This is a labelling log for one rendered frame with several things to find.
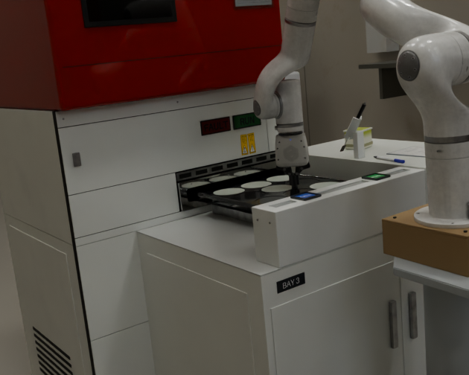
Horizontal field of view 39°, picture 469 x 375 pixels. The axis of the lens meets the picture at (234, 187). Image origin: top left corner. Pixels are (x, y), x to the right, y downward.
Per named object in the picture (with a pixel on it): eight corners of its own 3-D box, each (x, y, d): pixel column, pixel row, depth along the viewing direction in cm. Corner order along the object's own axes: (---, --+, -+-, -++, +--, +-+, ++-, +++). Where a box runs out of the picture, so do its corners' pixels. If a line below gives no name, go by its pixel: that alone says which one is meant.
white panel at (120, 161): (72, 245, 196) (51, 111, 187) (282, 190, 241) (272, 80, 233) (77, 247, 193) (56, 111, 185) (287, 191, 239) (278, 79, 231)
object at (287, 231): (255, 260, 166) (250, 207, 163) (400, 212, 196) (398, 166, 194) (279, 268, 158) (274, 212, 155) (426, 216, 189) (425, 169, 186)
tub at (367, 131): (344, 149, 228) (342, 130, 227) (354, 146, 234) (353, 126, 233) (363, 149, 224) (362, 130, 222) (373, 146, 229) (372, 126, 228)
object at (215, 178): (179, 210, 214) (176, 182, 212) (283, 184, 239) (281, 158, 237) (182, 211, 212) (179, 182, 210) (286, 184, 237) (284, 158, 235)
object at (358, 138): (344, 157, 213) (342, 116, 211) (353, 155, 215) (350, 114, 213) (358, 158, 208) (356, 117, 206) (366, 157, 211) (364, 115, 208)
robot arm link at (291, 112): (282, 125, 197) (308, 121, 201) (279, 81, 194) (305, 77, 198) (268, 123, 204) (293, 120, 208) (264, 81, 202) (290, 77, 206)
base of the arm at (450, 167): (518, 216, 148) (515, 135, 144) (450, 234, 142) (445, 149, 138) (460, 202, 166) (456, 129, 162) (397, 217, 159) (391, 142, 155)
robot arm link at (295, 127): (272, 125, 200) (273, 135, 201) (301, 123, 198) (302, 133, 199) (276, 122, 208) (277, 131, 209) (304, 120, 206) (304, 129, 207)
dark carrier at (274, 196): (202, 194, 213) (202, 193, 213) (283, 174, 232) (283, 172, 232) (269, 209, 185) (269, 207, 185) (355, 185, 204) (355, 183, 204)
